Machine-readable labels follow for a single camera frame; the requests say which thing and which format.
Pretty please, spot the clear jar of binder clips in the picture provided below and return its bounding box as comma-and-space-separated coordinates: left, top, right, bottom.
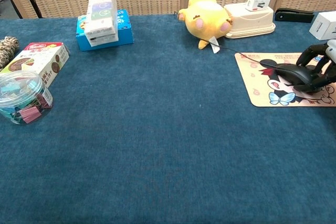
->
0, 70, 54, 125

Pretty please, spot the blue cookie box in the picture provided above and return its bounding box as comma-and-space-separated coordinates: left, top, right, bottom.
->
76, 9, 135, 52

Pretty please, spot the thin black string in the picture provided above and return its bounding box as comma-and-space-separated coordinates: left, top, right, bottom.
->
214, 42, 279, 71

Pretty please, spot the braided rope bundle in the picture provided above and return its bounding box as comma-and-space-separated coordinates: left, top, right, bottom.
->
0, 36, 20, 72

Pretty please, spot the blue table cloth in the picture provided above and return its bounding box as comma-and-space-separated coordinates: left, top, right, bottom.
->
0, 11, 336, 224

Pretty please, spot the white rectangular box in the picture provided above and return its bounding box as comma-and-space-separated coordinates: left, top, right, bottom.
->
309, 11, 336, 41

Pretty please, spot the small white charger box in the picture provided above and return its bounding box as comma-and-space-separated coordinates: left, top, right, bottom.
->
246, 0, 271, 13

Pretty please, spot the black computer mouse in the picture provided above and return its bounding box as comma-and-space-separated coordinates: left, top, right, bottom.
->
274, 63, 320, 90

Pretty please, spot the cartoon girl mouse pad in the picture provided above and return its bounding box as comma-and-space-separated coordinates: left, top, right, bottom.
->
234, 52, 336, 108

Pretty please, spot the black stapler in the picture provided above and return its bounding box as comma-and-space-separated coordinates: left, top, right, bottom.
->
274, 7, 315, 24

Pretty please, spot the beige plastic lidded container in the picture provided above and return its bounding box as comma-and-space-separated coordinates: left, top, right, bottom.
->
223, 3, 277, 40

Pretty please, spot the yellow plush toy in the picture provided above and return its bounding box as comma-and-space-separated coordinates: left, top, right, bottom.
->
177, 0, 234, 55

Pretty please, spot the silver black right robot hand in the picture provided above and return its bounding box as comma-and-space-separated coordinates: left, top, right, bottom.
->
291, 39, 336, 94

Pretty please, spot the chocolate snack box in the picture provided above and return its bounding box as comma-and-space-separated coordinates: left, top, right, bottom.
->
0, 41, 70, 83

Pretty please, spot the tall white carton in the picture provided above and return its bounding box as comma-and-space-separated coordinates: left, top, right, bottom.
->
84, 0, 119, 48

